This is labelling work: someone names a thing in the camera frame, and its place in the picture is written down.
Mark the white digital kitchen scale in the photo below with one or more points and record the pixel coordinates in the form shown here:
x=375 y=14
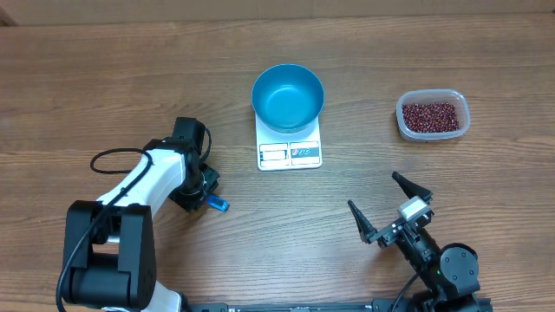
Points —
x=288 y=151

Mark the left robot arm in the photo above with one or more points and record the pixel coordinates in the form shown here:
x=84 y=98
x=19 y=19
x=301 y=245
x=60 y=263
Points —
x=109 y=260

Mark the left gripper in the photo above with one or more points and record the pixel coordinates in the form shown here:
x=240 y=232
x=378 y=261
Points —
x=195 y=202

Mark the red azuki beans in container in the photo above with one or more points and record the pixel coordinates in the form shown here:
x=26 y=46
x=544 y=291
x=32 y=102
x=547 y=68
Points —
x=435 y=117

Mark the red measuring scoop blue handle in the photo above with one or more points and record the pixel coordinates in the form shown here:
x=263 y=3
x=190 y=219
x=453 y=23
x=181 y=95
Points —
x=217 y=203

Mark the blue metal bowl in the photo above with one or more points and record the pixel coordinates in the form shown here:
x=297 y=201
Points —
x=287 y=97

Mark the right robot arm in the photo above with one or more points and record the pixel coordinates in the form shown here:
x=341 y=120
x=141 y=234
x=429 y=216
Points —
x=445 y=279

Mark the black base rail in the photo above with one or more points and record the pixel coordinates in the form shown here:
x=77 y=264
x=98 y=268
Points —
x=376 y=305

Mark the clear plastic container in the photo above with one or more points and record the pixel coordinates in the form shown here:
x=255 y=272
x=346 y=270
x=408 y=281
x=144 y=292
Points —
x=424 y=96

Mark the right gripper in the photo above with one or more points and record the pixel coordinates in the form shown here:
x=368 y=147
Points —
x=388 y=235

